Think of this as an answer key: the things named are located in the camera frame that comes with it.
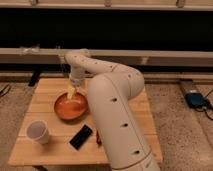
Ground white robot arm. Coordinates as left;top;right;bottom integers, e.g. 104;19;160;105
65;49;161;171

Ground orange ceramic bowl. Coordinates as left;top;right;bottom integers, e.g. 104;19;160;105
54;93;88;120

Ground black rectangular block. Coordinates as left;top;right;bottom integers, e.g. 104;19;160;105
69;125;93;150

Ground white paper cup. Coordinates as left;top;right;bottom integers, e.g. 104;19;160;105
26;120;50;144

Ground wooden table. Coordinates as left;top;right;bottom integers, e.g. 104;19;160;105
9;78;162;166

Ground red chili pepper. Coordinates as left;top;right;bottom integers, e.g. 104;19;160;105
96;131;102;145

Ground blue device on floor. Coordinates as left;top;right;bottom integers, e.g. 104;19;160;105
185;93;206;108

